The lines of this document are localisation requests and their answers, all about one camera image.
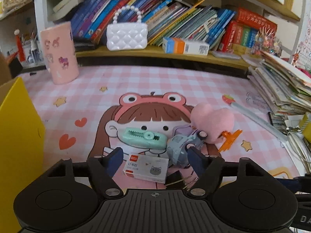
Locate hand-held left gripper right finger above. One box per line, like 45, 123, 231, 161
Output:
187, 146, 279, 198

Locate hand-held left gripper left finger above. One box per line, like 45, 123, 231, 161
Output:
33, 147, 124, 199

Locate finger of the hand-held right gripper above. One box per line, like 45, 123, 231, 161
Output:
276, 176, 311, 195

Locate grey-blue toy car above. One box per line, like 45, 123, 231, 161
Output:
166, 124, 208, 169

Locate mint crocodile stapler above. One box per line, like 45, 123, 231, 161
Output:
118, 127, 168, 150

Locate white staple box red stripe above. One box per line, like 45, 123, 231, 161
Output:
123, 153, 170, 183

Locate small pink plush toy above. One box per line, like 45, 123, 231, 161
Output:
190, 103, 235, 144

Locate yellow cardboard box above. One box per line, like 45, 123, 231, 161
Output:
0, 53, 46, 233

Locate black binder clip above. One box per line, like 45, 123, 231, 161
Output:
165, 170, 200, 190

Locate orange plastic clip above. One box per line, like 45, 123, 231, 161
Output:
218, 129, 243, 153

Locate pink checked printed tablecloth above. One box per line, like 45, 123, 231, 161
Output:
15, 64, 311, 196

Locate stack of worn paper booklets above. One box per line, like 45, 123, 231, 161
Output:
248, 51, 311, 117

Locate flat grey case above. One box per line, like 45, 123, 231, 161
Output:
211, 51, 240, 60

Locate wooden bookshelf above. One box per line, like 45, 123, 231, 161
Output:
46, 0, 302, 78

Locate orange and white carton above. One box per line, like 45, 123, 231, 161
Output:
162, 37, 210, 56

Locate pink cylindrical pen holder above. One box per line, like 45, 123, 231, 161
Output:
39, 21, 80, 85

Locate white pencil cup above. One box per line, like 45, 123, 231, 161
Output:
21, 29, 40, 64

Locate colourful glitter paper ornament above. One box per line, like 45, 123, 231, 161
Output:
251, 27, 283, 57

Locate row of colourful leaning books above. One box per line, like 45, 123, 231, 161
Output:
70, 0, 278, 54

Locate white cables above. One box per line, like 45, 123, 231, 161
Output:
287, 126, 311, 175

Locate white quilted pearl-handle handbag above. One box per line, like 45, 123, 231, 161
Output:
106, 5, 149, 52

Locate white shelf post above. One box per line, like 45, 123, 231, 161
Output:
34, 0, 54, 40

